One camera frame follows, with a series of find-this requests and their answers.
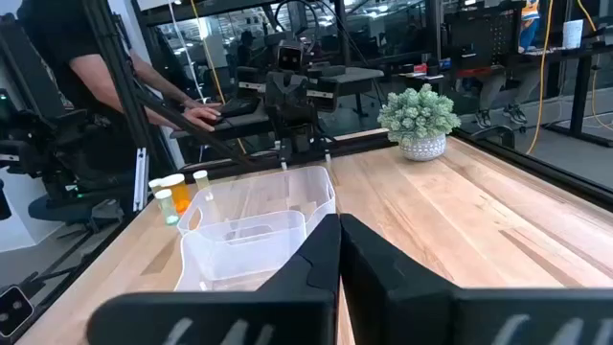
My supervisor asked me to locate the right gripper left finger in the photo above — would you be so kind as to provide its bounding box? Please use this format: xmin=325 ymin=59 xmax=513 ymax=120
xmin=85 ymin=214 xmax=342 ymax=345

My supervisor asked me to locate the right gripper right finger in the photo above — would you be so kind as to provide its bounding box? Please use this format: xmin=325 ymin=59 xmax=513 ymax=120
xmin=340 ymin=214 xmax=613 ymax=345

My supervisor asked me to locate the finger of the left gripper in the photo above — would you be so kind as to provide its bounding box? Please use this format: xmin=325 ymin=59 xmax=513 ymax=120
xmin=237 ymin=66 xmax=290 ymax=127
xmin=288 ymin=71 xmax=342 ymax=127

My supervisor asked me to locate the clear plastic storage bin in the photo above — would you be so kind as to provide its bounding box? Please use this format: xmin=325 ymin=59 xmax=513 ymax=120
xmin=173 ymin=209 xmax=308 ymax=293
xmin=175 ymin=165 xmax=337 ymax=237

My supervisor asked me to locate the yellow-green pill bottle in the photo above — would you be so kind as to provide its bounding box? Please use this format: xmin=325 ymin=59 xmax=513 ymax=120
xmin=192 ymin=169 xmax=216 ymax=202

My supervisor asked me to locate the large amber pill bottle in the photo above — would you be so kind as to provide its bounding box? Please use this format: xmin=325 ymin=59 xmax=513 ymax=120
xmin=160 ymin=172 xmax=193 ymax=216

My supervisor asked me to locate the small green pill bottle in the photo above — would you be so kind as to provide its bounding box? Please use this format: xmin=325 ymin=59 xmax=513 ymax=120
xmin=153 ymin=188 xmax=181 ymax=227

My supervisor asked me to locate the grey desk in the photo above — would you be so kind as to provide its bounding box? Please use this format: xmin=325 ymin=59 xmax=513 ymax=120
xmin=306 ymin=65 xmax=386 ymax=119

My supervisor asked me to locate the person's hand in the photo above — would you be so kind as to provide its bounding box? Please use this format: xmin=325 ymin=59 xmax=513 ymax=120
xmin=181 ymin=105 xmax=224 ymax=133
xmin=184 ymin=97 xmax=224 ymax=109

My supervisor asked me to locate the green succulent in white pot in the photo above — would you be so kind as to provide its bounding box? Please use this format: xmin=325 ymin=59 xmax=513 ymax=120
xmin=376 ymin=82 xmax=463 ymax=163

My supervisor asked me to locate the black pegboard cabinet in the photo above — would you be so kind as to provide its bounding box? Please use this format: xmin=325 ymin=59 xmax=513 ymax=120
xmin=443 ymin=8 xmax=524 ymax=79

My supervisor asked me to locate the person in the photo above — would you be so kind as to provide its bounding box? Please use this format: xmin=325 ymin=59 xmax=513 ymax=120
xmin=518 ymin=0 xmax=542 ymax=53
xmin=16 ymin=0 xmax=224 ymax=145
xmin=473 ymin=66 xmax=545 ymax=129

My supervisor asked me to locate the white cylindrical container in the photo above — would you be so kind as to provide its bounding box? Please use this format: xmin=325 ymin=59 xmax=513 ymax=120
xmin=562 ymin=18 xmax=585 ymax=50

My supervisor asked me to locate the black desk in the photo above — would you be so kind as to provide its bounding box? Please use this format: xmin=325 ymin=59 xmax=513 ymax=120
xmin=521 ymin=28 xmax=613 ymax=149

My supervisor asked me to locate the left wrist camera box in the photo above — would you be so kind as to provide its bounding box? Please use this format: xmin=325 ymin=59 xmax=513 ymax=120
xmin=276 ymin=40 xmax=307 ymax=73

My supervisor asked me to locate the yellow cable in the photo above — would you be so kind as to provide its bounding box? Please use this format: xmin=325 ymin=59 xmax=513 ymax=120
xmin=525 ymin=0 xmax=556 ymax=155
xmin=190 ymin=0 xmax=248 ymax=155
xmin=576 ymin=0 xmax=613 ymax=134

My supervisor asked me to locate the silver aluminium bracket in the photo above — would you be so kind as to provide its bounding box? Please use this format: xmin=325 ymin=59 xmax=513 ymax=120
xmin=132 ymin=147 xmax=149 ymax=213

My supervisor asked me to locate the black table-level camera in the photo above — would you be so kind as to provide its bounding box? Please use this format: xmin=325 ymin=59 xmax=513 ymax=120
xmin=0 ymin=285 xmax=35 ymax=339

